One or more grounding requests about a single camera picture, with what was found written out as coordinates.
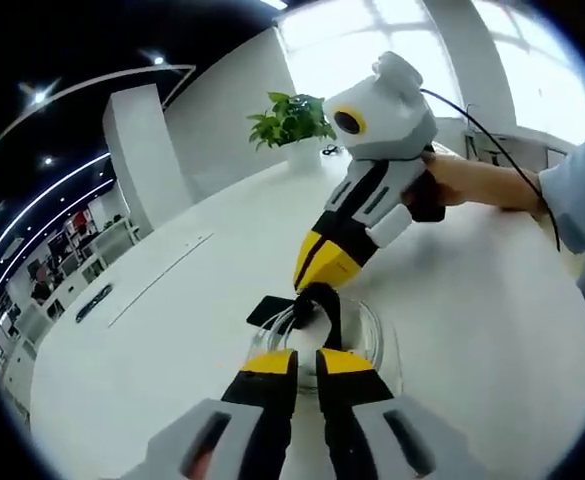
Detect large white square pillar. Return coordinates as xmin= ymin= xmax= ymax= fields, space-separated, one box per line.
xmin=102 ymin=83 xmax=194 ymax=237

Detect group of white office chairs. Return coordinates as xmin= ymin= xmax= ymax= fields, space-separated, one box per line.
xmin=1 ymin=219 xmax=143 ymax=351

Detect green potted plant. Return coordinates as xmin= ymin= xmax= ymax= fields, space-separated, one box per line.
xmin=246 ymin=92 xmax=338 ymax=171

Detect person's right hand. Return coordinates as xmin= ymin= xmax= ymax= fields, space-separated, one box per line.
xmin=418 ymin=148 xmax=479 ymax=207

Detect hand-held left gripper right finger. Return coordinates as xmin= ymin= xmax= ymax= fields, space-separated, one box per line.
xmin=314 ymin=348 xmax=462 ymax=480

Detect white desktop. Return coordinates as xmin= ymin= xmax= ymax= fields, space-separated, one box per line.
xmin=29 ymin=142 xmax=585 ymax=480

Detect white wired earphones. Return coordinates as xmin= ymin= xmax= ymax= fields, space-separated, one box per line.
xmin=244 ymin=299 xmax=388 ymax=396

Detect small black desktop device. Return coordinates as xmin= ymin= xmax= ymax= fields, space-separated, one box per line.
xmin=74 ymin=283 xmax=114 ymax=322

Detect black Velcro strap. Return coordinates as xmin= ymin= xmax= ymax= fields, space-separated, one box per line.
xmin=246 ymin=282 xmax=343 ymax=351

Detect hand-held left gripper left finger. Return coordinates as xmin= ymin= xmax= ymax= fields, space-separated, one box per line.
xmin=134 ymin=348 xmax=300 ymax=480

